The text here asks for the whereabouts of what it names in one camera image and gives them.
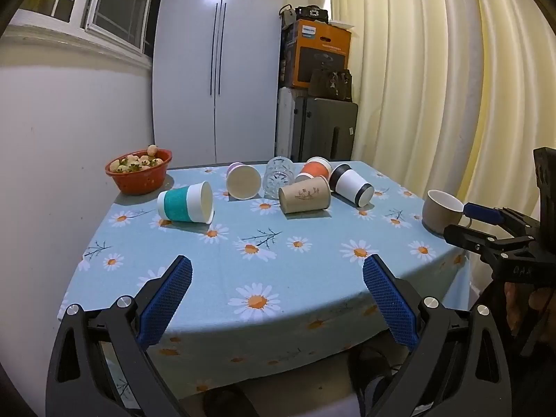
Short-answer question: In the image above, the orange cardboard box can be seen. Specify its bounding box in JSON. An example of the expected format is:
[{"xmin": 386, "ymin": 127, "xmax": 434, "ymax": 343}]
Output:
[{"xmin": 280, "ymin": 19, "xmax": 352, "ymax": 90}]

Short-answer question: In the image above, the person's right hand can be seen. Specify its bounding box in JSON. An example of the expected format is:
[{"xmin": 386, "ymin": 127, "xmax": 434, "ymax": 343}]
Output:
[{"xmin": 504, "ymin": 282, "xmax": 554, "ymax": 344}]

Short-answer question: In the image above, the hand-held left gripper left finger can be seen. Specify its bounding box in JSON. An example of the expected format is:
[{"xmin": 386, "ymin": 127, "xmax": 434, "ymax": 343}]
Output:
[{"xmin": 46, "ymin": 255, "xmax": 193, "ymax": 417}]

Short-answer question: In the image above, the white framed window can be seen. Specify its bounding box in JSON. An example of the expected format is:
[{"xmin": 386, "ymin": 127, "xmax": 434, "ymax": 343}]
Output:
[{"xmin": 0, "ymin": 0, "xmax": 170, "ymax": 59}]

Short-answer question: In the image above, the grey suitcase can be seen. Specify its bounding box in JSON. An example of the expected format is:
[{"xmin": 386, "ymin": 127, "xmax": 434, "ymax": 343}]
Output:
[{"xmin": 292, "ymin": 97, "xmax": 359, "ymax": 162}]

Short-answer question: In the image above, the black and white paper cup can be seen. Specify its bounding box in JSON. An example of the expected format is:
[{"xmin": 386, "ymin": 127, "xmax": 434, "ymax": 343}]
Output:
[{"xmin": 329, "ymin": 164, "xmax": 375, "ymax": 206}]

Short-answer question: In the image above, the teal banded paper cup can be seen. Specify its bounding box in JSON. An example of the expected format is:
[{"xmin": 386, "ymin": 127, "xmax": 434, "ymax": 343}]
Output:
[{"xmin": 157, "ymin": 181, "xmax": 215, "ymax": 225}]

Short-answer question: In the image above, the brown kraft paper cup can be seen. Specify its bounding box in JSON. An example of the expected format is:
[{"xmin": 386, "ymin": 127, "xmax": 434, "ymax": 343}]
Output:
[{"xmin": 278, "ymin": 177, "xmax": 332, "ymax": 214}]

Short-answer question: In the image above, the red plastic bowl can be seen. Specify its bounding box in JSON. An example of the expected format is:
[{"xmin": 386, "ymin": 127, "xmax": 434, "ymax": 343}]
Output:
[{"xmin": 105, "ymin": 148, "xmax": 173, "ymax": 195}]

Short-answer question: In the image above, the pink paper cup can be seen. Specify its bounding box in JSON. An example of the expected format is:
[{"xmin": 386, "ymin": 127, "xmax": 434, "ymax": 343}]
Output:
[{"xmin": 226, "ymin": 162, "xmax": 262, "ymax": 201}]

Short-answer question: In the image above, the beige ceramic mug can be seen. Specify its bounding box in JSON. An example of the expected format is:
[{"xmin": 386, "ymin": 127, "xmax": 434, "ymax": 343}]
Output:
[{"xmin": 422, "ymin": 190, "xmax": 472, "ymax": 234}]

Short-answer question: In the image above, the dark brown handbag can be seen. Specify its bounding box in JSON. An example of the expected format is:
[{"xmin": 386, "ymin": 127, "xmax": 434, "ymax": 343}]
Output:
[{"xmin": 308, "ymin": 68, "xmax": 353, "ymax": 103}]

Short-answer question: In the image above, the clear glass cup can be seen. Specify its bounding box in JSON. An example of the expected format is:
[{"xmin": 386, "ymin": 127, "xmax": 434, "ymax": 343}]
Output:
[{"xmin": 262, "ymin": 156, "xmax": 297, "ymax": 198}]

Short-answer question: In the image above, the white wardrobe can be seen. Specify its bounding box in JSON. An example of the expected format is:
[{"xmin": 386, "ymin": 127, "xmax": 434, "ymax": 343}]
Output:
[{"xmin": 151, "ymin": 0, "xmax": 289, "ymax": 168}]

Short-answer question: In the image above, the pile of pale strawberries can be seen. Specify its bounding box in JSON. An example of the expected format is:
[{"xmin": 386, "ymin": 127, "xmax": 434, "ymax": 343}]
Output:
[{"xmin": 109, "ymin": 144, "xmax": 166, "ymax": 173}]

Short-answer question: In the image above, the orange paper cup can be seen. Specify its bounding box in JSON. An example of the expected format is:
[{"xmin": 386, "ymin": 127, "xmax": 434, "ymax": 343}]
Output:
[{"xmin": 294, "ymin": 157, "xmax": 333, "ymax": 184}]

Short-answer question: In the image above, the blue daisy tablecloth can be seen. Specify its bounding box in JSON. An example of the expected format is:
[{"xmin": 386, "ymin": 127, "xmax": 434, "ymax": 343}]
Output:
[{"xmin": 58, "ymin": 161, "xmax": 472, "ymax": 400}]

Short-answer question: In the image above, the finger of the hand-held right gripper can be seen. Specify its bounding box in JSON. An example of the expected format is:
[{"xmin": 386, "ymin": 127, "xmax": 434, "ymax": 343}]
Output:
[
  {"xmin": 463, "ymin": 202, "xmax": 540, "ymax": 229},
  {"xmin": 443, "ymin": 223, "xmax": 537, "ymax": 265}
]

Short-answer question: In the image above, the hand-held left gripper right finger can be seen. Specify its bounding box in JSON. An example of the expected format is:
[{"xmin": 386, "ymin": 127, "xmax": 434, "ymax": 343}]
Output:
[{"xmin": 362, "ymin": 254, "xmax": 517, "ymax": 417}]

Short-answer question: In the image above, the cream curtain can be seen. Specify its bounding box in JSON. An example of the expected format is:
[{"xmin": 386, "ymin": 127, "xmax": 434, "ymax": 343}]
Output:
[{"xmin": 326, "ymin": 0, "xmax": 556, "ymax": 296}]

